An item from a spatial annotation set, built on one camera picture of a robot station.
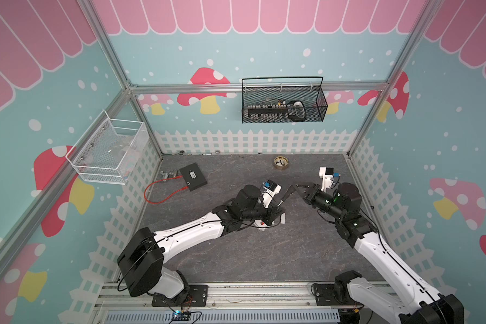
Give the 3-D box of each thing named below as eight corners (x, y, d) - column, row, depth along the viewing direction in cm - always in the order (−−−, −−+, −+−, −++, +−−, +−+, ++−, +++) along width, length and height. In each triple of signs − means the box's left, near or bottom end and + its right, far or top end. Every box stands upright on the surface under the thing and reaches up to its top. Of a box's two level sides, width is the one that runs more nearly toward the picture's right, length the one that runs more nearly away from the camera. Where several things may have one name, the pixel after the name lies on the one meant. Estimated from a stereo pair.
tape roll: (274, 169, 117) (275, 166, 115) (273, 159, 122) (274, 156, 120) (288, 169, 117) (289, 166, 115) (287, 159, 122) (287, 156, 120)
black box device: (190, 191, 106) (189, 189, 104) (181, 171, 115) (179, 168, 113) (207, 184, 109) (206, 181, 107) (197, 165, 118) (196, 162, 116)
